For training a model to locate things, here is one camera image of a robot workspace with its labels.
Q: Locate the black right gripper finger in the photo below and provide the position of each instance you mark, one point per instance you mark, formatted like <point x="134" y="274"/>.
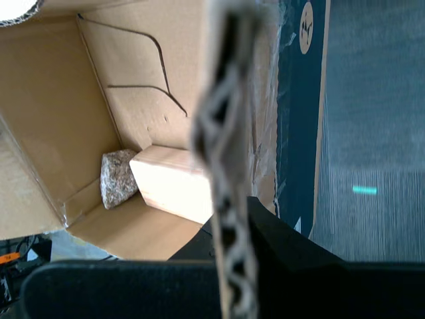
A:
<point x="126" y="292"/>
<point x="332" y="289"/>

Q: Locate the pinkish speckled rock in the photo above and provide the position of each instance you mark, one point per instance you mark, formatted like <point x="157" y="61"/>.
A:
<point x="118" y="179"/>

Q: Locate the light wooden block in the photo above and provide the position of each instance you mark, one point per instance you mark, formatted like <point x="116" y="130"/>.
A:
<point x="172" y="186"/>

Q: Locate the cardboard box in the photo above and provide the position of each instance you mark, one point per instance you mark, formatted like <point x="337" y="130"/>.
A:
<point x="50" y="99"/>

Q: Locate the teal floor tape strip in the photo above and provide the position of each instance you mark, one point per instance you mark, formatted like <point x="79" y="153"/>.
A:
<point x="364" y="190"/>

